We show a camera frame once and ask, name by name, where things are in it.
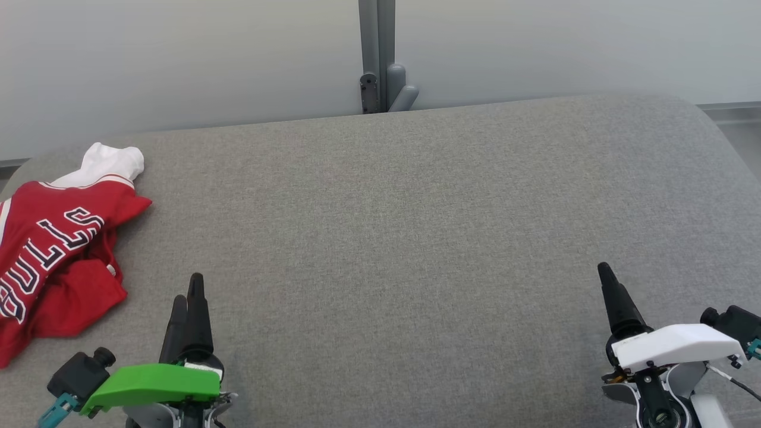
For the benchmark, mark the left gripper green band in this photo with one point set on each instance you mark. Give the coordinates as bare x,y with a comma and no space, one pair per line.
154,383

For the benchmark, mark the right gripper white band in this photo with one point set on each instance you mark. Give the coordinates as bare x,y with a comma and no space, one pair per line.
672,345

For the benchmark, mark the red Bulls shorts white stripes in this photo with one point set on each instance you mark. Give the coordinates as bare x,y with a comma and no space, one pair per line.
83,297

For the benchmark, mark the red Bulls jersey white sleeves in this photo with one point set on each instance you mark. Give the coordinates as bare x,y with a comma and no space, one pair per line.
32,208

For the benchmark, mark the grey fabric sofa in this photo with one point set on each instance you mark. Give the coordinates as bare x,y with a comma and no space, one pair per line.
392,249

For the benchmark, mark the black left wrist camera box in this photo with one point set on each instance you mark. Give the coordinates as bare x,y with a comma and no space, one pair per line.
80,374

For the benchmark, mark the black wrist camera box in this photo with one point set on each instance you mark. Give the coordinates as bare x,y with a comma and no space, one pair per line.
737,324
80,374

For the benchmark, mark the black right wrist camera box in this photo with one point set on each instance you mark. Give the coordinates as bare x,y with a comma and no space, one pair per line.
737,324

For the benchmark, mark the grey wall ledge rail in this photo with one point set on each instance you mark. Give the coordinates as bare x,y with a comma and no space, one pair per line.
734,113

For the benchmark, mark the grey partition post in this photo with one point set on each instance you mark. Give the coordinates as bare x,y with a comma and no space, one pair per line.
371,35

